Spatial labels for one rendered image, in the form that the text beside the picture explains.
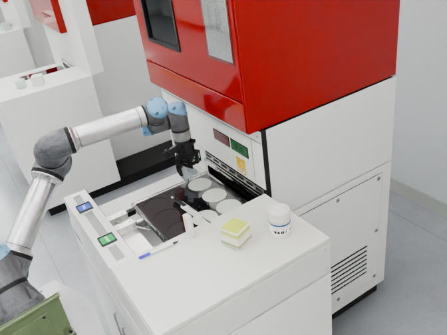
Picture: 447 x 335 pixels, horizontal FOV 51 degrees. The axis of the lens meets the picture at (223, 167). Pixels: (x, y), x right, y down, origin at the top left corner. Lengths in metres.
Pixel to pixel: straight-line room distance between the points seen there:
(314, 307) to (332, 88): 0.79
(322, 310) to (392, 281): 1.13
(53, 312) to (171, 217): 0.57
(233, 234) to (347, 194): 0.77
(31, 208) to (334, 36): 1.21
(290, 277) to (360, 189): 0.77
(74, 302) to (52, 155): 0.51
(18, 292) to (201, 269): 0.54
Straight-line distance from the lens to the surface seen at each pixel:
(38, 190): 1.74
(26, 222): 1.72
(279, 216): 1.48
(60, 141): 1.64
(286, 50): 1.61
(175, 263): 1.51
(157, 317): 1.36
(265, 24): 1.54
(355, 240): 2.30
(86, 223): 1.81
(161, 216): 1.84
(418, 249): 3.02
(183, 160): 1.93
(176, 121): 1.83
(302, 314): 1.65
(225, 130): 1.84
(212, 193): 1.91
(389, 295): 2.72
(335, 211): 2.08
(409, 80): 3.09
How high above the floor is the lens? 1.94
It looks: 30 degrees down
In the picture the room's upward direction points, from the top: 8 degrees counter-clockwise
